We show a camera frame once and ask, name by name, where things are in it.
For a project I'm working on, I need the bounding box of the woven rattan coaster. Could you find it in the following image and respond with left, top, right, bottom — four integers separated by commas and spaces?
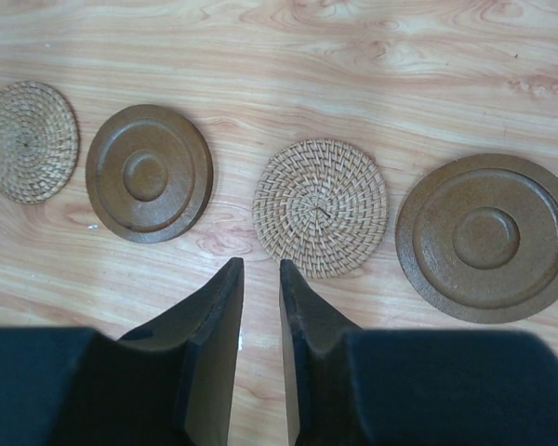
0, 81, 80, 204
252, 138, 390, 279

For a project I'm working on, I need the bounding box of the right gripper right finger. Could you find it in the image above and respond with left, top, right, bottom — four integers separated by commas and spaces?
280, 260, 558, 445

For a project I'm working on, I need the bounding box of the brown wooden coaster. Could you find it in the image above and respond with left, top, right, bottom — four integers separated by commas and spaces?
395, 153, 558, 324
86, 104, 214, 243

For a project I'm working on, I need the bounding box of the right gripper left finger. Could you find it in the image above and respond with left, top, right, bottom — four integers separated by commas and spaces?
50, 257, 245, 445

